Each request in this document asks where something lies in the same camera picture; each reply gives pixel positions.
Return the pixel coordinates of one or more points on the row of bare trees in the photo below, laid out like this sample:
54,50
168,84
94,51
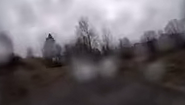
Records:
89,38

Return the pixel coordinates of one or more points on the conifer tree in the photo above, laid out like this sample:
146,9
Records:
50,46

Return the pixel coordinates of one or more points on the dark grey asphalt path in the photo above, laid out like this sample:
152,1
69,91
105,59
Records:
96,100

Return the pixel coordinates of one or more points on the brown grass ground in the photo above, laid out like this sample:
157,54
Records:
22,76

